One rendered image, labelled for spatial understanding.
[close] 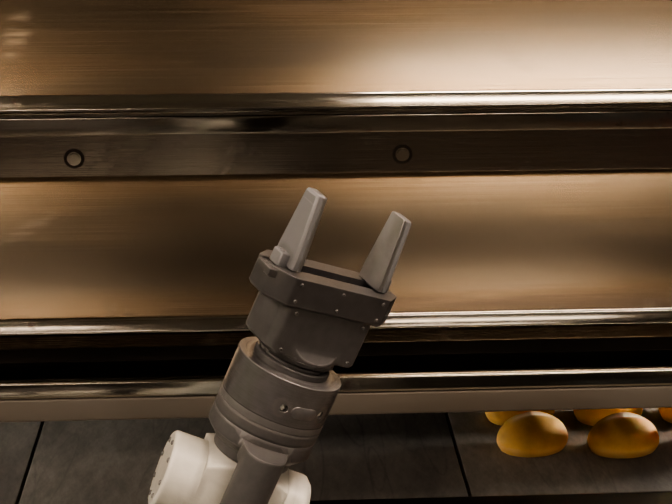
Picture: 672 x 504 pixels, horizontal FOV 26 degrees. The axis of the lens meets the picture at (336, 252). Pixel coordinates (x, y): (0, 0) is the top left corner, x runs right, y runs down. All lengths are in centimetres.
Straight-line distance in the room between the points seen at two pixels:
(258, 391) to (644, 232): 74
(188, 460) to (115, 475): 81
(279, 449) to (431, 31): 65
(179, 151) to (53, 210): 17
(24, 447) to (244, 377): 97
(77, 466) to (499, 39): 81
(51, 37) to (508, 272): 59
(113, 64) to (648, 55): 60
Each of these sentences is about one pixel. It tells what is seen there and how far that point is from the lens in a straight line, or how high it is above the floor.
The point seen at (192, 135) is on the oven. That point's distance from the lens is 165.
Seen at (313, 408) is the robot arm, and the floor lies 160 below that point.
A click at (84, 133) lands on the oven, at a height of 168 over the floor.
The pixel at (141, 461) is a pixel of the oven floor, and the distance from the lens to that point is 200.
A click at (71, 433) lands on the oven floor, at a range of 210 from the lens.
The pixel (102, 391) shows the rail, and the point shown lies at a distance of 161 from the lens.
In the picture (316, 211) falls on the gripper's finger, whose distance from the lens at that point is 109.
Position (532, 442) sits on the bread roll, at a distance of 200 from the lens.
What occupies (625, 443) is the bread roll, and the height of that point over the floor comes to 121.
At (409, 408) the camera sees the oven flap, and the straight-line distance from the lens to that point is 161.
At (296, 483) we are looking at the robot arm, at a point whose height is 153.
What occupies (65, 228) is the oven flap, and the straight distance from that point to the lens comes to 171.
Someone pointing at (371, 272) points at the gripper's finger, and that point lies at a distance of 116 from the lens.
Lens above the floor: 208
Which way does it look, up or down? 19 degrees down
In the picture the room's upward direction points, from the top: straight up
